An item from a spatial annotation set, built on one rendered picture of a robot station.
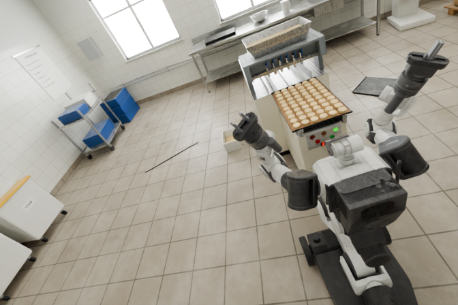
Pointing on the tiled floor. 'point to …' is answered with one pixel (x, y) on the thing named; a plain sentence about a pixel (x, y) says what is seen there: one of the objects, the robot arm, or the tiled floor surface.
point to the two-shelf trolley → (93, 128)
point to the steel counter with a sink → (305, 2)
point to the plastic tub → (230, 144)
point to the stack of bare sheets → (373, 86)
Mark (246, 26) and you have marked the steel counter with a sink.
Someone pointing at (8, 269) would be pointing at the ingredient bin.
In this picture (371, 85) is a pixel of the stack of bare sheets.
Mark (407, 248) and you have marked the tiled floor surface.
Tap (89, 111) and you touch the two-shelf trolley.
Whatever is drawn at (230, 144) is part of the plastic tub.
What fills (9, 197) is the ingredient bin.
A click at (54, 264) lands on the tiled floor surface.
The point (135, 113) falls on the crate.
